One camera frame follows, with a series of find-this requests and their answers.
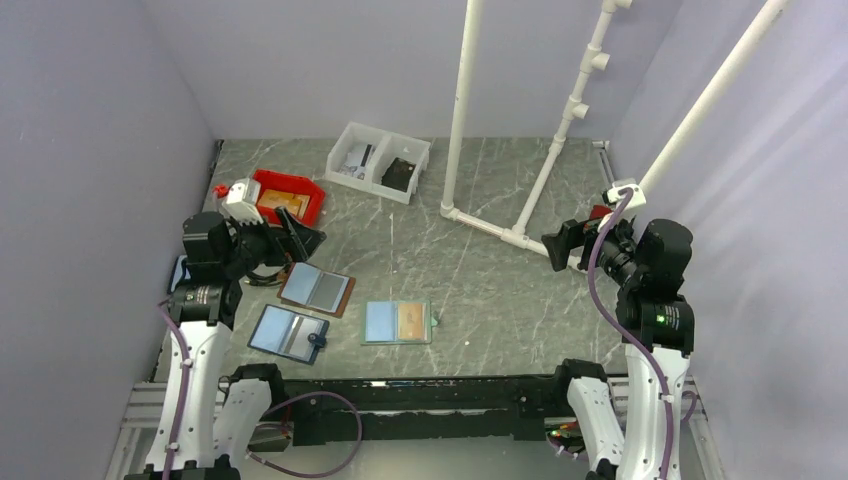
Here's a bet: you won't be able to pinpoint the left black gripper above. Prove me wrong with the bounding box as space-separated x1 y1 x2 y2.
222 206 324 278

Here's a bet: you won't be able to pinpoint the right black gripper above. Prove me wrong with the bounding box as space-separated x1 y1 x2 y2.
541 205 644 285

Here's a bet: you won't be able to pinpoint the red card holder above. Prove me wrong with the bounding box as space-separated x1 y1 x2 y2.
584 205 613 231

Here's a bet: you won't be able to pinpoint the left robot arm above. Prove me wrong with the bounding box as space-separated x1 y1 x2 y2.
137 209 326 479

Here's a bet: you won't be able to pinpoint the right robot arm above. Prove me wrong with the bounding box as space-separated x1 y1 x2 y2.
542 219 695 479

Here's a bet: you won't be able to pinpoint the gold cards in red bin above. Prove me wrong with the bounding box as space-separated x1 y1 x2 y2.
257 189 311 219

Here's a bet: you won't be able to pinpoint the black cards in bin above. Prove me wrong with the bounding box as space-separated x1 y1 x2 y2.
380 157 416 192

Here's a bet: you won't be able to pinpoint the white divided plastic bin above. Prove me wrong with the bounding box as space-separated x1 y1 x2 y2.
324 122 431 205

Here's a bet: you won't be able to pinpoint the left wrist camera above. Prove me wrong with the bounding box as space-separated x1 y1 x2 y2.
212 178 263 224

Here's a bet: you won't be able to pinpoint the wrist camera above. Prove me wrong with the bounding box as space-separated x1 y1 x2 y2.
602 179 647 212
212 178 263 224

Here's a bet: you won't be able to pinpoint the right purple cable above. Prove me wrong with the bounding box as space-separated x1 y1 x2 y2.
547 188 700 480

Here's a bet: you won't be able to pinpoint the purple cable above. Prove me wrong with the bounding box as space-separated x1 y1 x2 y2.
153 299 364 480
547 188 700 480

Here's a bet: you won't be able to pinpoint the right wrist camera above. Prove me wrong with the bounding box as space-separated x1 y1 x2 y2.
602 179 647 212

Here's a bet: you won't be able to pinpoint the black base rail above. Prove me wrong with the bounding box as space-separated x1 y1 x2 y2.
260 371 577 446

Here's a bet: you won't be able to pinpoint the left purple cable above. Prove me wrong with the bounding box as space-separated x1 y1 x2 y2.
153 299 364 480

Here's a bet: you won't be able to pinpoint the aluminium frame rail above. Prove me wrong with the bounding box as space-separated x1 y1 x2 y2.
105 376 728 479

